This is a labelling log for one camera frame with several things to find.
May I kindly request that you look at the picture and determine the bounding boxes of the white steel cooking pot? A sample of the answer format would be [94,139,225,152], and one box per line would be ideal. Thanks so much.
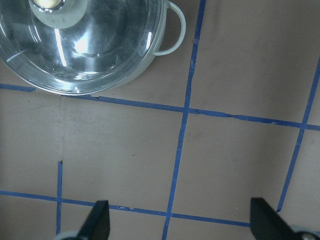
[0,0,187,96]

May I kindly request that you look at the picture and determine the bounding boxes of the glass pot lid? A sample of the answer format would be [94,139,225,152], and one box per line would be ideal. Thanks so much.
[0,0,167,95]

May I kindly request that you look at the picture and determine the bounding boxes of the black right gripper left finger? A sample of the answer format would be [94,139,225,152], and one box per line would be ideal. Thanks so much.
[77,200,111,240]

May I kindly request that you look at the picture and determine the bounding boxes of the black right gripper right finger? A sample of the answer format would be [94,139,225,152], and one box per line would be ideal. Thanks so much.
[250,197,298,240]

